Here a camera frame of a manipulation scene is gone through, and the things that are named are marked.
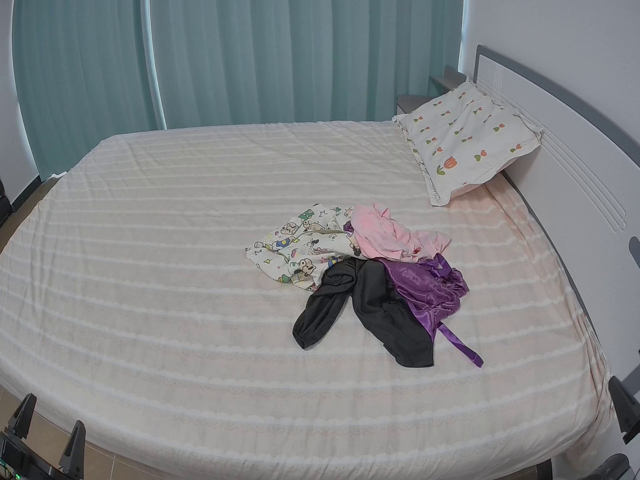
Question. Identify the pink garment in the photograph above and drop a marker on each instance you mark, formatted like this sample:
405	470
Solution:
385	233

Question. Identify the bed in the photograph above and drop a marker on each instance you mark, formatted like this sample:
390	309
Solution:
200	218

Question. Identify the black T-shirt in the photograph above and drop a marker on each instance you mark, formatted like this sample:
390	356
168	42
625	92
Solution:
380	318

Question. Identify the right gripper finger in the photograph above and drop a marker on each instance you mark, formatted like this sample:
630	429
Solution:
629	413

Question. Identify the white printed garment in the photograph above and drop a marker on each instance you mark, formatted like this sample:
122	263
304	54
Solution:
300	248

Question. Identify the purple garment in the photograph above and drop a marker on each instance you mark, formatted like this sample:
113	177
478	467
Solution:
430	288

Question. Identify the grey white bedside table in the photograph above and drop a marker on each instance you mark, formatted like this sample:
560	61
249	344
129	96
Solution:
412	102

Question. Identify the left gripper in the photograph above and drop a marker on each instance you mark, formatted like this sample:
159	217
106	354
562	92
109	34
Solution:
30	468

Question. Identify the white printed pillow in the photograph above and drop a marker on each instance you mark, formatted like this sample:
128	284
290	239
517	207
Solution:
465	138

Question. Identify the black chest of drawers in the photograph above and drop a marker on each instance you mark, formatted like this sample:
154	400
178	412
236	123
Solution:
4	208

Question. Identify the blue-green curtain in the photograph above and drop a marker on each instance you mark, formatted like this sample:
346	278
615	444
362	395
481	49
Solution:
300	43
85	43

